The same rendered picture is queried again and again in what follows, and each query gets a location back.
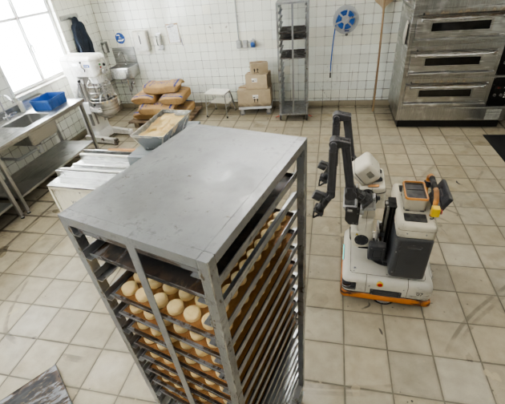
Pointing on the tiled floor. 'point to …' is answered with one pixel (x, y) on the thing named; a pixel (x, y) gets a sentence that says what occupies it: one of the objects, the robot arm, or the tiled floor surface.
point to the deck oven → (456, 62)
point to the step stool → (219, 98)
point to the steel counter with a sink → (9, 129)
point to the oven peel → (380, 42)
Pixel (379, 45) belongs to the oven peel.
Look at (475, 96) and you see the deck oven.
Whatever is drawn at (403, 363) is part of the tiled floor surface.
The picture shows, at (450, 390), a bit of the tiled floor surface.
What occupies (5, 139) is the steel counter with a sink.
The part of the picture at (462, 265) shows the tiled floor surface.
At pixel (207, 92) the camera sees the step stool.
